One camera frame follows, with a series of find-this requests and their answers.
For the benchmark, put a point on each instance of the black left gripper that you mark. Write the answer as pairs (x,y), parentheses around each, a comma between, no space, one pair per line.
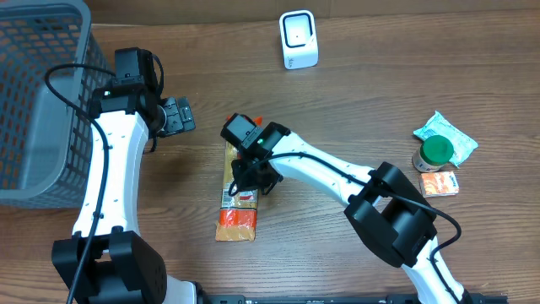
(179,114)

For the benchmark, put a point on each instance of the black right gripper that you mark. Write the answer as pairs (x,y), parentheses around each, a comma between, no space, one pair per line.
(270,175)

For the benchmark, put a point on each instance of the orange spaghetti packet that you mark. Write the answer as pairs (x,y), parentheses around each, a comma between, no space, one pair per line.
(237,215)

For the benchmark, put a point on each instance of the orange Kleenex tissue pack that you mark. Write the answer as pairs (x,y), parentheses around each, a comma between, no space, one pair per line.
(438,184)

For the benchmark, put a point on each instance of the green lidded jar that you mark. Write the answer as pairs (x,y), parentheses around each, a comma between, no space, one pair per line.
(435,152)

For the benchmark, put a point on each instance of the teal tissue pack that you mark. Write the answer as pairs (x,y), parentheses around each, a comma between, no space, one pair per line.
(438,125)

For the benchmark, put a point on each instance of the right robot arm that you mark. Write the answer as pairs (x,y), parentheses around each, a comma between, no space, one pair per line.
(388,213)

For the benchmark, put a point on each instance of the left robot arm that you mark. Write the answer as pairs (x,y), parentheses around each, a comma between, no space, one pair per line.
(106,260)

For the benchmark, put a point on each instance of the white barcode scanner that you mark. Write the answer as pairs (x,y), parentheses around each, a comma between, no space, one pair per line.
(299,39)

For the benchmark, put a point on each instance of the grey plastic mesh basket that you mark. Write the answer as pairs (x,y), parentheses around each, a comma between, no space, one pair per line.
(45,145)

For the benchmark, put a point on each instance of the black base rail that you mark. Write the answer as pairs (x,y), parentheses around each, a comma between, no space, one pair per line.
(240,299)

